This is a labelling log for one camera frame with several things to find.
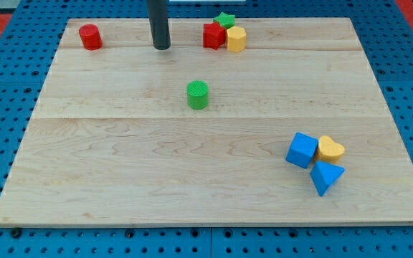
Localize light wooden board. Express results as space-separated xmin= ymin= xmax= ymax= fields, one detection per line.
xmin=0 ymin=18 xmax=413 ymax=228

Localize red cylinder block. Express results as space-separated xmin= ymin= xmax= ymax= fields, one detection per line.
xmin=79 ymin=24 xmax=103 ymax=50

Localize yellow heart block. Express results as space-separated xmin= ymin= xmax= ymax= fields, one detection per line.
xmin=314 ymin=135 xmax=346 ymax=164

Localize green cylinder block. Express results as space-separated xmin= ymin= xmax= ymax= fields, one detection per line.
xmin=186 ymin=80 xmax=209 ymax=110

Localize yellow hexagon block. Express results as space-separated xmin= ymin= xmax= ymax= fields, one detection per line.
xmin=227 ymin=26 xmax=247 ymax=52

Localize blue triangle block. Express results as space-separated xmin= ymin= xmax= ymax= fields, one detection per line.
xmin=310 ymin=161 xmax=346 ymax=196

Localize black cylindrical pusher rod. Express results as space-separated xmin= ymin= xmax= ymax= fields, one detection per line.
xmin=146 ymin=0 xmax=171 ymax=50

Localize red star block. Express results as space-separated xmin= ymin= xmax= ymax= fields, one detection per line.
xmin=203 ymin=21 xmax=226 ymax=50

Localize green star block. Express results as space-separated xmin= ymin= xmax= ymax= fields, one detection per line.
xmin=213 ymin=12 xmax=235 ymax=29

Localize blue cube block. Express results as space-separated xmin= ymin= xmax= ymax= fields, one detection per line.
xmin=285 ymin=132 xmax=318 ymax=168

